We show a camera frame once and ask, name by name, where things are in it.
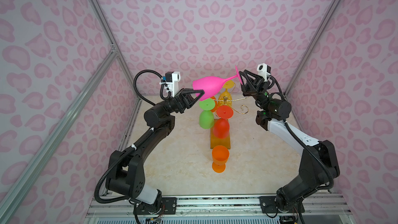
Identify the aluminium corner frame post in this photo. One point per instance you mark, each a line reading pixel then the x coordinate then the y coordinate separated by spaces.
pixel 324 23
pixel 99 13

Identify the orange wine glass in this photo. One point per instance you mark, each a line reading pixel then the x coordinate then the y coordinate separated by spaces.
pixel 215 104
pixel 220 155

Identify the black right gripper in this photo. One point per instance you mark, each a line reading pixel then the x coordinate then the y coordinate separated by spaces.
pixel 262 94

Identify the green wine glass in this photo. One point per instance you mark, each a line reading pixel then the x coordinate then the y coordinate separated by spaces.
pixel 206 120

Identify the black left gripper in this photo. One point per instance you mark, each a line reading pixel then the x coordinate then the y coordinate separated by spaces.
pixel 182 101

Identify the red wine glass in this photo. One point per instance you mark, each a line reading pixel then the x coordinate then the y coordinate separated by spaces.
pixel 222 127

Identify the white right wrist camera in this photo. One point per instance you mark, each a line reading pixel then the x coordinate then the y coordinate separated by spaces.
pixel 264 71

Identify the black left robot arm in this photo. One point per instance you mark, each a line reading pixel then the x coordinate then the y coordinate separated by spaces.
pixel 125 177

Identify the aluminium diagonal frame bar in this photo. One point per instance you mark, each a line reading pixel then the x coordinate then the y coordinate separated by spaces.
pixel 27 179

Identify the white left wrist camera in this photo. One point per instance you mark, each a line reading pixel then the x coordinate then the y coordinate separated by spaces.
pixel 170 82

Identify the pink wine glass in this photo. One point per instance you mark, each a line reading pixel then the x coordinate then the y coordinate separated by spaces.
pixel 211 85

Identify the aluminium corner frame post right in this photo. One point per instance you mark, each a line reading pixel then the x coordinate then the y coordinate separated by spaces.
pixel 324 23

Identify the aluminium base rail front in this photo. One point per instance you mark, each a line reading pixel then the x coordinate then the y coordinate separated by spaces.
pixel 320 208

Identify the aluminium floor edge rail left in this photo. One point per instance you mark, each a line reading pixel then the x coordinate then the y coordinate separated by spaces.
pixel 130 126

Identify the amber wooden rack base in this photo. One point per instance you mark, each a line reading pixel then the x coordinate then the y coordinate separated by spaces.
pixel 214 141

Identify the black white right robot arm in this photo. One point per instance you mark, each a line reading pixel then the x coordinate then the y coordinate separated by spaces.
pixel 318 167

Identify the yellow wine glass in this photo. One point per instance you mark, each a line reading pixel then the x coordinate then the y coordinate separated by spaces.
pixel 225 97

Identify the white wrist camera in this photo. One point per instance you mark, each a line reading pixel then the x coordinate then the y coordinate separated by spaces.
pixel 264 71
pixel 170 82

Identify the aluminium corner frame post left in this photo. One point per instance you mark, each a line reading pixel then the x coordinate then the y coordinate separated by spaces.
pixel 99 13

